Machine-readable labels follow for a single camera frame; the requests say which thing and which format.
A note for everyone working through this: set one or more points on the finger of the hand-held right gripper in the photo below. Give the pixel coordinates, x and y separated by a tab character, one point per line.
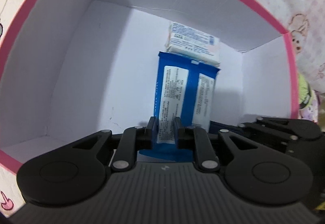
269	133
292	126

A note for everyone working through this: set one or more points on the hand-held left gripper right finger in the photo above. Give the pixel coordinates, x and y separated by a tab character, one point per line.
177	132

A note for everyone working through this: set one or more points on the green yarn ball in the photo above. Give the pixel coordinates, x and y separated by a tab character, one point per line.
306	91

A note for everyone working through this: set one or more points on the white soap packet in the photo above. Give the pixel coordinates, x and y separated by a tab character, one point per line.
193	41

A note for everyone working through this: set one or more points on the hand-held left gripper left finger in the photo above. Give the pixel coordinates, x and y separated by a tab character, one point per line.
153	132

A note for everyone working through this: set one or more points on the blue wet wipes packet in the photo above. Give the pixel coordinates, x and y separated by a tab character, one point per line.
193	91

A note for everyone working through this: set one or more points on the pink cardboard box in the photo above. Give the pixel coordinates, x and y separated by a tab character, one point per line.
76	61

